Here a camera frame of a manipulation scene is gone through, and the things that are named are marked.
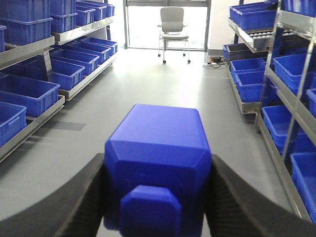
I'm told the left steel flow rack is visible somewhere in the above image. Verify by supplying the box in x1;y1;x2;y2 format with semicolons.
0;0;118;159

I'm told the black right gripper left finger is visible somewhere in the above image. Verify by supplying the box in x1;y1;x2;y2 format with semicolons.
0;153;105;237

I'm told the grey office chair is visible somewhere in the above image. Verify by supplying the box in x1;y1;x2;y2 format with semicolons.
158;6;191;64

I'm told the steel flow rack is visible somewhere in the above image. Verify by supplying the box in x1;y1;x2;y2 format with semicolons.
224;0;316;224
0;0;118;159

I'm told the right steel flow rack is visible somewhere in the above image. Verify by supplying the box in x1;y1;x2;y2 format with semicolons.
224;0;316;224

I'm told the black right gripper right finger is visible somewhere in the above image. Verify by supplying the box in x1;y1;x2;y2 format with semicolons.
207;154;316;237

